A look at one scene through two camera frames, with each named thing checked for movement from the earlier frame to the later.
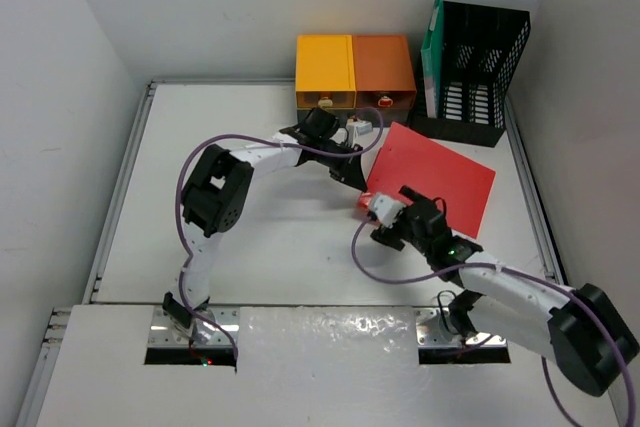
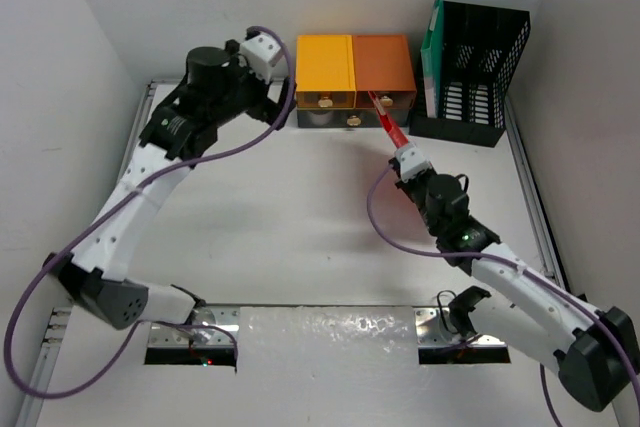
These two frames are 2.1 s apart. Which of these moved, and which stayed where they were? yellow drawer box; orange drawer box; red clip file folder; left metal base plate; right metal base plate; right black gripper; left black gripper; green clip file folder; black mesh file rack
Moved: left black gripper; red clip file folder; right black gripper
Stayed: green clip file folder; orange drawer box; yellow drawer box; left metal base plate; black mesh file rack; right metal base plate
